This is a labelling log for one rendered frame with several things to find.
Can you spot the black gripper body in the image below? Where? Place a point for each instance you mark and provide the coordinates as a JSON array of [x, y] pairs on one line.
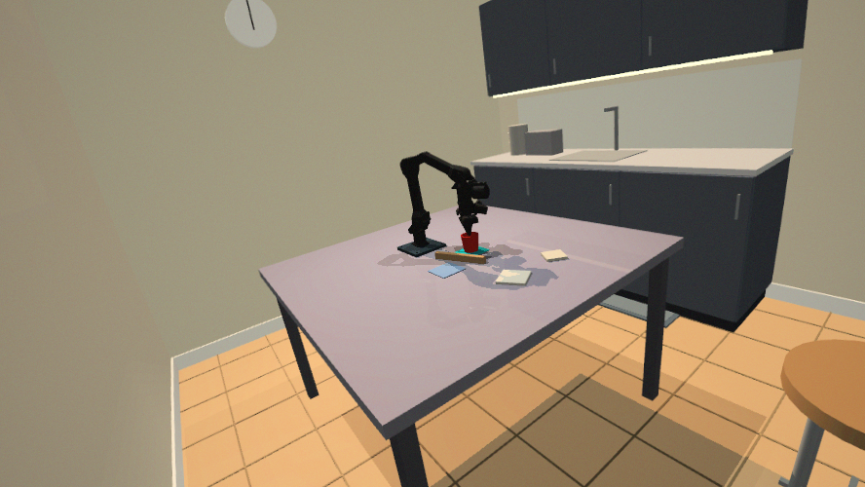
[[466, 212]]

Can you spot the tan wooden bar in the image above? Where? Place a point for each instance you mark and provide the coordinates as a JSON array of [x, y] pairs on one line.
[[480, 259]]

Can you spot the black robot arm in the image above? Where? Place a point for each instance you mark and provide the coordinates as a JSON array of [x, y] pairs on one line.
[[466, 185]]

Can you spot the cream flat square tile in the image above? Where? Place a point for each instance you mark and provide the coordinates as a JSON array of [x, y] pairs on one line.
[[554, 255]]

